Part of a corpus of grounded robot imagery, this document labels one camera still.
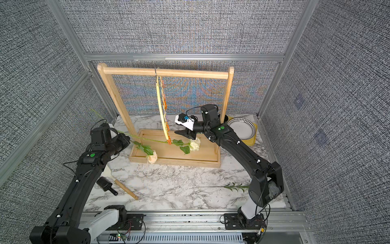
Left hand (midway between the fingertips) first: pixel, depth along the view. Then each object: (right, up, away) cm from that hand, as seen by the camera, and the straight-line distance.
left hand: (132, 134), depth 77 cm
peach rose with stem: (+8, -12, +7) cm, 16 cm away
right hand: (+23, +6, -5) cm, 25 cm away
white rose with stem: (+31, -5, +1) cm, 32 cm away
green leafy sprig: (+53, -29, +7) cm, 61 cm away
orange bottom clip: (+20, -3, -7) cm, 21 cm away
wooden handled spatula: (-6, -31, +6) cm, 32 cm away
